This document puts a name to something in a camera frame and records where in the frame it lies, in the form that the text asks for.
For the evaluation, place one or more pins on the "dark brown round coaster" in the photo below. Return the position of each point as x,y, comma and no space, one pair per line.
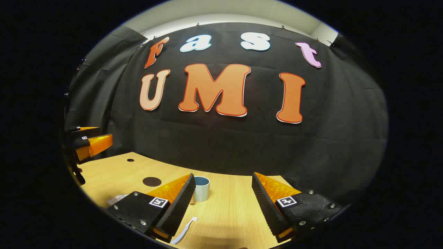
152,181

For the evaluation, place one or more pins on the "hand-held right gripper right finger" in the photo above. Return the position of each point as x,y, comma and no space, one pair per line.
266,204

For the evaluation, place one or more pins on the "wooden desktop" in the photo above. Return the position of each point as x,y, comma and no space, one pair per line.
228,214

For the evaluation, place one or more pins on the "white toothpaste tube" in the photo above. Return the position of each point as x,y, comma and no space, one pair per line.
117,200

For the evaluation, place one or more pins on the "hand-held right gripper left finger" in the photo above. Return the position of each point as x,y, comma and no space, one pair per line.
180,204

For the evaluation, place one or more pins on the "white toothbrush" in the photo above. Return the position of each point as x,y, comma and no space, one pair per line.
183,231

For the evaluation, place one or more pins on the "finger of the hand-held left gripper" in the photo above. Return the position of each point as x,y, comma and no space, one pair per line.
86,131
98,145

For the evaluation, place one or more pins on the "pale green cup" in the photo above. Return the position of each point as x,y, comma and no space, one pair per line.
202,191

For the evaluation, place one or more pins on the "black backdrop cloth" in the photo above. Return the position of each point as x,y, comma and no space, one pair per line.
225,145

